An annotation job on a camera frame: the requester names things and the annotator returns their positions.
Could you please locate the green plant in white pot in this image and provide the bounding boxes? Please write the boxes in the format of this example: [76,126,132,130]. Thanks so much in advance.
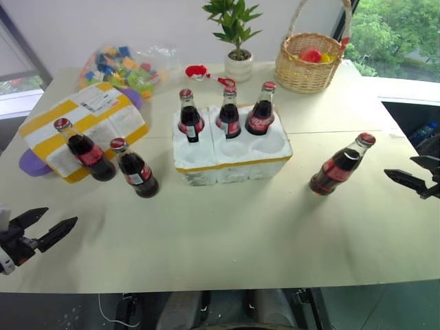
[201,0,264,84]

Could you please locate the red fruit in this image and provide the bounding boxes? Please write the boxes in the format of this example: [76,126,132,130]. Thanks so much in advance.
[300,47,323,63]

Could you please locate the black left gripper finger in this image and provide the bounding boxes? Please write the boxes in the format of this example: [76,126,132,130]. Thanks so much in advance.
[35,216,79,254]
[8,207,50,237]

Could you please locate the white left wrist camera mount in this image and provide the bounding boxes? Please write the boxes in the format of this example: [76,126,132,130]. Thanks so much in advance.
[0,204,17,276]

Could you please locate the grey rounded shape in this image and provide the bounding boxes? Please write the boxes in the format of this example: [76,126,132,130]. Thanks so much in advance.
[256,289,300,329]

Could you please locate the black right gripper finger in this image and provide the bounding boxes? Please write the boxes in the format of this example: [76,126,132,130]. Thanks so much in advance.
[410,155,440,184]
[384,168,431,198]

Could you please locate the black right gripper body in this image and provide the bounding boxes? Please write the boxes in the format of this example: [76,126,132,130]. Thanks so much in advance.
[419,178,440,200]

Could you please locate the thin white cable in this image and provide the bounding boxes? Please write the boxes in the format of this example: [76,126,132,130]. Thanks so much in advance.
[97,291,139,328]

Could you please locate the glass cola bottle red cap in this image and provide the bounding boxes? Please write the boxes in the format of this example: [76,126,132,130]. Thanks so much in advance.
[178,88,206,144]
[309,132,377,197]
[109,137,160,199]
[244,81,277,136]
[215,85,242,140]
[54,118,117,182]

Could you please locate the clear bag of colourful blocks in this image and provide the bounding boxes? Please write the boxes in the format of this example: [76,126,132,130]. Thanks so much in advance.
[78,43,180,100]

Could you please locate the dark window frame post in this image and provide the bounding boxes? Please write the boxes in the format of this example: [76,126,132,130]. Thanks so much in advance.
[0,5,53,83]

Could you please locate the blue capped water bottle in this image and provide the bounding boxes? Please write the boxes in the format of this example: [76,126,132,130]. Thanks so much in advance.
[408,121,439,142]

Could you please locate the black bin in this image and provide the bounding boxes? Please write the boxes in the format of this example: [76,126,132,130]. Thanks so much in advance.
[380,100,440,157]

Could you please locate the white foam bottle tray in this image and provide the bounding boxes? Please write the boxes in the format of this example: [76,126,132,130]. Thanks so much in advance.
[173,104,294,187]

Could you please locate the white foam lid yellow tape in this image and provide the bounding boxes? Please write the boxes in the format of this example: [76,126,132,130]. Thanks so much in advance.
[19,81,150,184]

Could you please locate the black table leg bracket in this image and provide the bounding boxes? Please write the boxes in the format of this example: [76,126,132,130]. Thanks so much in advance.
[115,291,139,325]
[291,287,331,330]

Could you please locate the purple flat tray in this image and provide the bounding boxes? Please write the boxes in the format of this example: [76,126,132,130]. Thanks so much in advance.
[19,87,144,178]

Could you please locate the wicker basket with handle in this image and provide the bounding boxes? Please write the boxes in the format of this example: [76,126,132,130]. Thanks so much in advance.
[274,0,355,95]

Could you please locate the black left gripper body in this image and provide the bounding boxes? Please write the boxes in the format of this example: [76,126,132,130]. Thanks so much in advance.
[0,226,37,267]

